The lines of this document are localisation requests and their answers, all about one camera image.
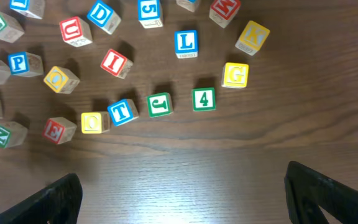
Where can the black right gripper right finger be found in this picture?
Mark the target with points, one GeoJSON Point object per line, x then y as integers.
{"type": "Point", "coordinates": [308, 192]}

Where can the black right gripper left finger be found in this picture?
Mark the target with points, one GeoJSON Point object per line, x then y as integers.
{"type": "Point", "coordinates": [59, 202]}

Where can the red letter I block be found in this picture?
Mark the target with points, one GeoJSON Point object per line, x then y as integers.
{"type": "Point", "coordinates": [116, 64]}

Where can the red letter E block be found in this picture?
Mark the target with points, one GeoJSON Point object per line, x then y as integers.
{"type": "Point", "coordinates": [59, 130]}

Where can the green letter N block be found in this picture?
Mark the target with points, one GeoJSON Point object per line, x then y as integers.
{"type": "Point", "coordinates": [12, 134]}

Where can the yellow letter O block front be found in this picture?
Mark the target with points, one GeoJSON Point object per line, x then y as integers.
{"type": "Point", "coordinates": [95, 122]}

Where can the yellow letter o block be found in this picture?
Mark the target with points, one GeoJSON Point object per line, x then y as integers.
{"type": "Point", "coordinates": [95, 122]}
{"type": "Point", "coordinates": [61, 80]}

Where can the blue letter T block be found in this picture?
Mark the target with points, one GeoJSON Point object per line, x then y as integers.
{"type": "Point", "coordinates": [122, 112]}

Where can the yellow letter O block middle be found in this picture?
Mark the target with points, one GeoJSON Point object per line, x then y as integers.
{"type": "Point", "coordinates": [61, 80]}

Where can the yellow letter G block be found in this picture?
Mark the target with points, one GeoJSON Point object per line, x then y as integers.
{"type": "Point", "coordinates": [235, 75]}

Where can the green number 4 block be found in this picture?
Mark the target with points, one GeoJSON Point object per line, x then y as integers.
{"type": "Point", "coordinates": [203, 99]}

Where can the green letter J block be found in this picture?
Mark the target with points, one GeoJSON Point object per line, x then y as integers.
{"type": "Point", "coordinates": [159, 104]}

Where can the blue letter P block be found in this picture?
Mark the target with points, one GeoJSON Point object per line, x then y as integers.
{"type": "Point", "coordinates": [25, 64]}

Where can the yellow letter K block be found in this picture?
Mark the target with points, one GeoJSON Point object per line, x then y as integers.
{"type": "Point", "coordinates": [252, 38]}

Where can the blue letter l block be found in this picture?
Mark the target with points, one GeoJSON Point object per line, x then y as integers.
{"type": "Point", "coordinates": [29, 8]}
{"type": "Point", "coordinates": [186, 43]}

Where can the green letter Z block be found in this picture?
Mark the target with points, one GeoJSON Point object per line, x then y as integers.
{"type": "Point", "coordinates": [10, 29]}

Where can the red letter M block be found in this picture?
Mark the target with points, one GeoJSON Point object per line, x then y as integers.
{"type": "Point", "coordinates": [222, 12]}

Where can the blue letter D block left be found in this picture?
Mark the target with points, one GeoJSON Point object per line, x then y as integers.
{"type": "Point", "coordinates": [104, 17]}

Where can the blue letter d block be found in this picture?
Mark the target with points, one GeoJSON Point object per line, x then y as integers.
{"type": "Point", "coordinates": [190, 5]}
{"type": "Point", "coordinates": [104, 17]}

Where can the blue letter L block back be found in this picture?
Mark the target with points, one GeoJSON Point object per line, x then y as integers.
{"type": "Point", "coordinates": [29, 8]}

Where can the blue letter D block right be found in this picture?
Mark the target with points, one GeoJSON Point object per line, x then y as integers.
{"type": "Point", "coordinates": [190, 5]}

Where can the blue number 5 block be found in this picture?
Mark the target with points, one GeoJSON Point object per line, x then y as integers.
{"type": "Point", "coordinates": [150, 13]}

